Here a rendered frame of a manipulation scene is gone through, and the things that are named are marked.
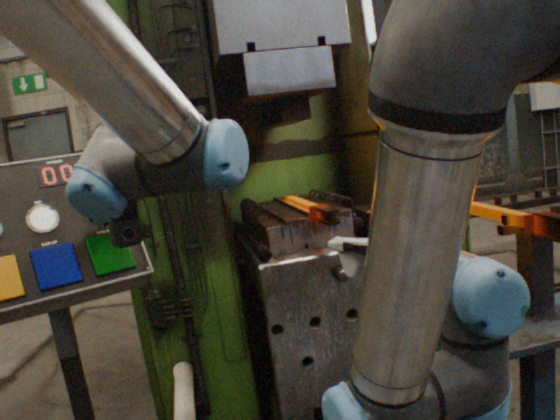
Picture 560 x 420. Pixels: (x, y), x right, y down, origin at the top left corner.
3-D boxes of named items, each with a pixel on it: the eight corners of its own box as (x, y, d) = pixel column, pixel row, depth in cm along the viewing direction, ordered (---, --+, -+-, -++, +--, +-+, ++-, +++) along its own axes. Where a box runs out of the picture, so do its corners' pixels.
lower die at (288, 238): (355, 242, 112) (351, 205, 111) (270, 257, 109) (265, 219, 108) (308, 219, 153) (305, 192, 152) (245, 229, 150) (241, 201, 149)
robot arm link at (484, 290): (472, 357, 46) (469, 275, 44) (421, 322, 56) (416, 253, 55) (537, 338, 47) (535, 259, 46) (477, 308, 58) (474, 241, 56)
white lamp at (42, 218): (55, 229, 83) (50, 205, 82) (29, 233, 82) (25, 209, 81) (59, 227, 86) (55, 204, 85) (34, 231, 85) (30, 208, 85)
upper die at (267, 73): (336, 87, 107) (330, 45, 106) (248, 96, 104) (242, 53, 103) (294, 105, 148) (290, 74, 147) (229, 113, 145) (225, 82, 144)
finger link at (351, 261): (321, 276, 77) (370, 282, 71) (316, 240, 76) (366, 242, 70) (332, 271, 79) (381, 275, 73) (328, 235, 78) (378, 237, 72)
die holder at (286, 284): (433, 409, 115) (423, 235, 109) (286, 447, 108) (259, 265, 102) (356, 333, 170) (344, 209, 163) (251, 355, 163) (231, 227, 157)
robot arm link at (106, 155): (119, 179, 50) (152, 108, 56) (46, 189, 54) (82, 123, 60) (157, 223, 56) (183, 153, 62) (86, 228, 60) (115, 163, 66)
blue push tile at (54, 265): (83, 279, 82) (71, 241, 84) (40, 290, 77) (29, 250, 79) (82, 282, 83) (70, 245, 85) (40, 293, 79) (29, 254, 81)
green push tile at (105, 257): (136, 265, 87) (123, 229, 89) (97, 276, 83) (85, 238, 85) (134, 269, 89) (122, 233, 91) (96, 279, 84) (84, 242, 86)
